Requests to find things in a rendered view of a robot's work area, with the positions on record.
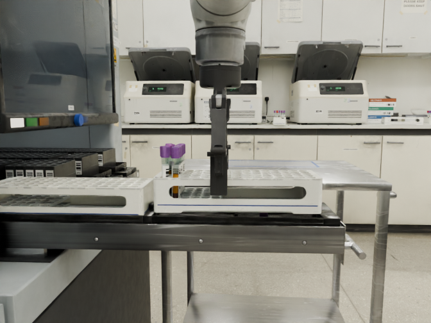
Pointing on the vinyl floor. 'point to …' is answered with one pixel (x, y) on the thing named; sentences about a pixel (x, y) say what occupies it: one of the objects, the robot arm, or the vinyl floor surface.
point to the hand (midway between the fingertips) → (220, 177)
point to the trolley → (247, 304)
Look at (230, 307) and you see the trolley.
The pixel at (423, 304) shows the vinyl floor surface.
